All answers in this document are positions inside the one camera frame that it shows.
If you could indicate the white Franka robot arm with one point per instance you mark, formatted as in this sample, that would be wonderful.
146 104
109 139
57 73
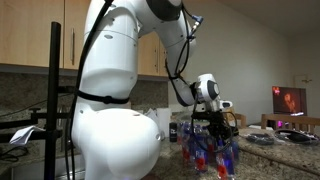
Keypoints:
113 143

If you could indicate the flat screen television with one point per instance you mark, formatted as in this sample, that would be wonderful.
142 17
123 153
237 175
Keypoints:
288 100

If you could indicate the black camera on stand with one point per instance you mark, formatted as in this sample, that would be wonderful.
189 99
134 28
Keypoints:
68 89

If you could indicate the black drink can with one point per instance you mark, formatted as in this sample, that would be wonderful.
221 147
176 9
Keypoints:
173 131

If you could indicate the black camera stand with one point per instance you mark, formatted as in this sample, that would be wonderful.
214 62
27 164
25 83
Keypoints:
52 100

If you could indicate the crumpled white plastic bag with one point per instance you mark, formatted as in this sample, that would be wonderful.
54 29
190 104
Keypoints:
151 116

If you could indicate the wooden slatted chair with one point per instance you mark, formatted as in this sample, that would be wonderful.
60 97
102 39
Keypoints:
290 119
241 120

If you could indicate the folded white paper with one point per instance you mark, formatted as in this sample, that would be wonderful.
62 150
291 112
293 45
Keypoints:
25 135

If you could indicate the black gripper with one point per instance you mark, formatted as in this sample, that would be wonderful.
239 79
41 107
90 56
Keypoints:
217 123

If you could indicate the white paper towel roll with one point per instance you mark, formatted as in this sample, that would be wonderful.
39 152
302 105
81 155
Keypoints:
165 120

